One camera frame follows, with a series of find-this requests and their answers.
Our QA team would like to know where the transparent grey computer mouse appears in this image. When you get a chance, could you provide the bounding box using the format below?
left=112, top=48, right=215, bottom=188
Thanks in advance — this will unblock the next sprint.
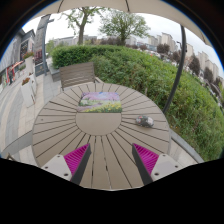
left=135, top=115, right=155, bottom=128

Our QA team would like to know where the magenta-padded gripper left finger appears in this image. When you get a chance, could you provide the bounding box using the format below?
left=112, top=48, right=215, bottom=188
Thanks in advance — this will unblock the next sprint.
left=41, top=143, right=92, bottom=186

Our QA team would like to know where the tall white flower planter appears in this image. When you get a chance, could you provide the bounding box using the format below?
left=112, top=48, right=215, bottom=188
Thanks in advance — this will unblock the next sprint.
left=23, top=51, right=36, bottom=78

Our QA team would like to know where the grey banner sign post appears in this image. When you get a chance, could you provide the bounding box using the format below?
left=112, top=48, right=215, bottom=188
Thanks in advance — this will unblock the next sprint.
left=34, top=14, right=55, bottom=77

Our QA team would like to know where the low white flower planter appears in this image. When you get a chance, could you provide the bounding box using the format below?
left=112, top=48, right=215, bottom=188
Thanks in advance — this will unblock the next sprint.
left=20, top=77, right=37, bottom=108

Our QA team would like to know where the brown slatted outdoor chair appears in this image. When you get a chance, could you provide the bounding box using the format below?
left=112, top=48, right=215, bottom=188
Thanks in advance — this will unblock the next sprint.
left=59, top=61, right=104, bottom=92

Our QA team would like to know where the beige parasol canopy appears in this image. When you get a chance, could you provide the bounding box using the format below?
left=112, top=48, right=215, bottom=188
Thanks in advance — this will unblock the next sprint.
left=31, top=0, right=213, bottom=47

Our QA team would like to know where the flower landscape print mouse pad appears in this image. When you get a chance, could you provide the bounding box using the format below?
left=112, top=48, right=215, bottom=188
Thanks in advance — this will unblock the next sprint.
left=77, top=91, right=123, bottom=114

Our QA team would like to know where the thin-crowned tree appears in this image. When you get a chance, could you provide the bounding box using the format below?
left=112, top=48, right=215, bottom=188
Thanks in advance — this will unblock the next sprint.
left=61, top=6, right=102, bottom=46

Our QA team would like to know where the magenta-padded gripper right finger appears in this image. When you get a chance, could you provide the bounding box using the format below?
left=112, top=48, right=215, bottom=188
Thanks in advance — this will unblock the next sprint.
left=131, top=143, right=184, bottom=186

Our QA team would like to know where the round-crowned tree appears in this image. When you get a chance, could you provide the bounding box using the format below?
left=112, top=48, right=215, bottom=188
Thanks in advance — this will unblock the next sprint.
left=99, top=9, right=152, bottom=46

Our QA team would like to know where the black curved parasol pole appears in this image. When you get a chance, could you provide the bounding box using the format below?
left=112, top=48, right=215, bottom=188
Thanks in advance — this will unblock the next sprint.
left=162, top=24, right=188, bottom=115

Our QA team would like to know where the beige apartment buildings group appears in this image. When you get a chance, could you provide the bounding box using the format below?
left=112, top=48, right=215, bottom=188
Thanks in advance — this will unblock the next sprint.
left=128, top=31, right=224, bottom=83

